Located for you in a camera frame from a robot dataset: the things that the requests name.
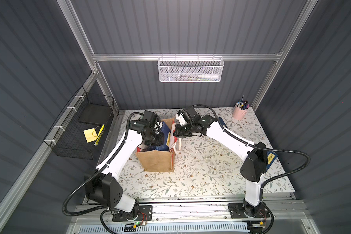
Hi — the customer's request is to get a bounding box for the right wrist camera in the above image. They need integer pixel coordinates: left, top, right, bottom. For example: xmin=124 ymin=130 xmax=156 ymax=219
xmin=175 ymin=109 xmax=190 ymax=126

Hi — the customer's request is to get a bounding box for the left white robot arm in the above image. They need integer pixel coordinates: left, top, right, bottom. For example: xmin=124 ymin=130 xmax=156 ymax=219
xmin=61 ymin=111 xmax=164 ymax=218

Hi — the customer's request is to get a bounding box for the yellow sticky note pad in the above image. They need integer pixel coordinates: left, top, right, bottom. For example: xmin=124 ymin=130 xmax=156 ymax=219
xmin=83 ymin=128 xmax=98 ymax=143

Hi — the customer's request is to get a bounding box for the yellow pen in basket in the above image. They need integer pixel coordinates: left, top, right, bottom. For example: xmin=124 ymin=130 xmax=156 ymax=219
xmin=94 ymin=124 xmax=105 ymax=146

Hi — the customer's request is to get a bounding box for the black tray in side basket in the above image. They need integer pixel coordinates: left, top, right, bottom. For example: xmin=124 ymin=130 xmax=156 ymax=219
xmin=78 ymin=103 xmax=112 ymax=125

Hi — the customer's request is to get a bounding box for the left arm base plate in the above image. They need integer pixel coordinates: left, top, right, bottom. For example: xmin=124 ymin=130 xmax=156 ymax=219
xmin=112 ymin=205 xmax=153 ymax=222

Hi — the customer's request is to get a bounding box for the jute canvas bag red trim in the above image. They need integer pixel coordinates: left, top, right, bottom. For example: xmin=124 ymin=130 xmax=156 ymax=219
xmin=135 ymin=118 xmax=182 ymax=173

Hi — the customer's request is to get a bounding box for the black wire side basket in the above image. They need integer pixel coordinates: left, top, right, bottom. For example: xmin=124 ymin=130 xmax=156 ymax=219
xmin=44 ymin=88 xmax=115 ymax=160

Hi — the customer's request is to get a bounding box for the blue book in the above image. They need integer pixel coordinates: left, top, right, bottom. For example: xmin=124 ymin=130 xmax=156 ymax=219
xmin=155 ymin=121 xmax=170 ymax=151
xmin=265 ymin=151 xmax=278 ymax=172
xmin=218 ymin=117 xmax=226 ymax=127

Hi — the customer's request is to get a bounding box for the white marker in basket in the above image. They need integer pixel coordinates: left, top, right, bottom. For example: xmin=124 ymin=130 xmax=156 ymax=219
xmin=198 ymin=74 xmax=220 ymax=81

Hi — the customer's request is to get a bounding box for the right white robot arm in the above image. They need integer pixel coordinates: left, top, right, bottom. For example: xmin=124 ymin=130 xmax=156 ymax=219
xmin=174 ymin=104 xmax=311 ymax=218

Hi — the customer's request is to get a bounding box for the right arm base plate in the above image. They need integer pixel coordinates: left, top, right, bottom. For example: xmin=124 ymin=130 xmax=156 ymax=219
xmin=228 ymin=201 xmax=271 ymax=219

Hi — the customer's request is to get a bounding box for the pink pen cup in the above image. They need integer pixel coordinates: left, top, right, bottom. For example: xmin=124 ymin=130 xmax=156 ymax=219
xmin=233 ymin=95 xmax=250 ymax=121

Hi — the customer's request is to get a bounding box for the white wire wall basket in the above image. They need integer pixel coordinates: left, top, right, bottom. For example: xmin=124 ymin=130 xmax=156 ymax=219
xmin=157 ymin=55 xmax=224 ymax=82

